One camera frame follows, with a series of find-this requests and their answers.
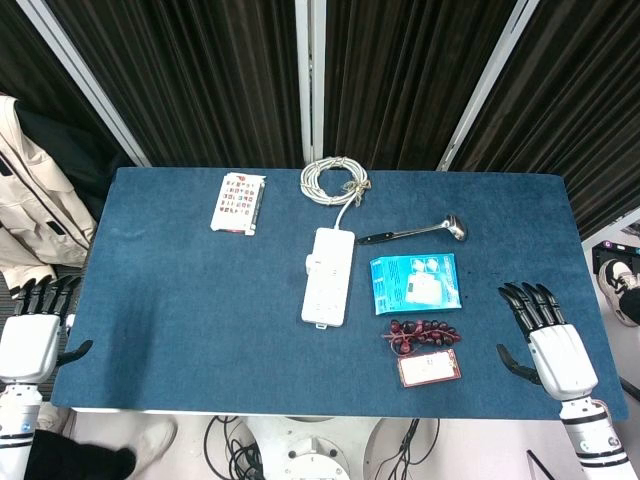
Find white box with coloured stickers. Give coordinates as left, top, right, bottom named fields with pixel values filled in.
left=209, top=172, right=266, bottom=236

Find steel ladle black handle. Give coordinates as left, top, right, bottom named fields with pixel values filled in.
left=356, top=214, right=469, bottom=246

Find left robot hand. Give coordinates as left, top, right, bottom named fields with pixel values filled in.
left=0, top=274, right=95, bottom=385

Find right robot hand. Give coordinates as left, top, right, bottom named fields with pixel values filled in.
left=496, top=282, right=600, bottom=402

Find coiled white power cable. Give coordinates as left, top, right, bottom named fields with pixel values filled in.
left=299, top=156, right=374, bottom=231

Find upright white frame post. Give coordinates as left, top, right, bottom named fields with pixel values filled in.
left=294, top=0, right=327, bottom=162

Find black floor cables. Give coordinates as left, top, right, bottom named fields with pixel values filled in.
left=204, top=415, right=266, bottom=480

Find dark red grape bunch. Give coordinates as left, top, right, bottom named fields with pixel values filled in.
left=382, top=318, right=462, bottom=357

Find red bordered card box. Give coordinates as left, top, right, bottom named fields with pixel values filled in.
left=396, top=348, right=462, bottom=388

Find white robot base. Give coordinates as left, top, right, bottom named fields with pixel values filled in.
left=244, top=417, right=396, bottom=480

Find beige jacket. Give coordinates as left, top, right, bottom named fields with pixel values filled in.
left=0, top=94, right=99, bottom=291

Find white shoe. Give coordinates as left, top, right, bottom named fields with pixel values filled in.
left=132, top=418, right=179, bottom=476

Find dark pleated curtain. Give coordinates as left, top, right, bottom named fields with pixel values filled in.
left=0, top=0, right=640, bottom=241

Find white and black sneaker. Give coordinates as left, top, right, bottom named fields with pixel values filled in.
left=598, top=258, right=640, bottom=327

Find slanted white frame post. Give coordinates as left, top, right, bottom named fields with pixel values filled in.
left=14, top=0, right=151, bottom=167
left=436, top=0, right=531, bottom=172

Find blue table cloth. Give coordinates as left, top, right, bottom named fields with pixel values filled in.
left=51, top=166, right=630, bottom=422

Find blue packaged product bag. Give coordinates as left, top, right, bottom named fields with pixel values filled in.
left=369, top=252, right=464, bottom=317

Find white power strip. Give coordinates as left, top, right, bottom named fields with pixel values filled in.
left=300, top=227, right=357, bottom=331

